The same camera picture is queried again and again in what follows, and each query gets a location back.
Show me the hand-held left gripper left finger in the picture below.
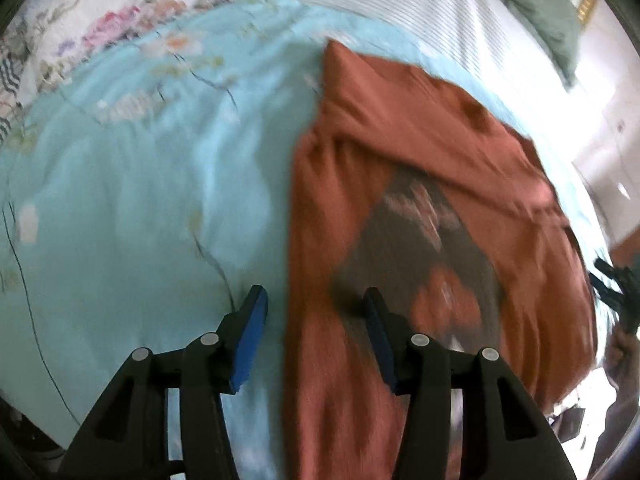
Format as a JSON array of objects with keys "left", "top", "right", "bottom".
[{"left": 57, "top": 285, "right": 269, "bottom": 480}]

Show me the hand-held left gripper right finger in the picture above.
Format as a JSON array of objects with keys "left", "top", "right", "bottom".
[{"left": 363, "top": 288, "right": 581, "bottom": 480}]

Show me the rust red printed shirt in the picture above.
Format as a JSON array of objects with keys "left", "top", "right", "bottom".
[{"left": 283, "top": 39, "right": 600, "bottom": 480}]

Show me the person's right hand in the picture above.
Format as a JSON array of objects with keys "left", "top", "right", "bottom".
[{"left": 603, "top": 323, "right": 640, "bottom": 391}]

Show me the light blue floral bed sheet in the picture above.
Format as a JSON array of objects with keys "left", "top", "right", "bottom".
[{"left": 0, "top": 0, "right": 617, "bottom": 480}]

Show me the green pillow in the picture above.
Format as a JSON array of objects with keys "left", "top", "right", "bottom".
[{"left": 470, "top": 0, "right": 588, "bottom": 86}]

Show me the white floral quilt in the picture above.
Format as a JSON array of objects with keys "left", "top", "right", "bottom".
[{"left": 0, "top": 0, "right": 241, "bottom": 147}]

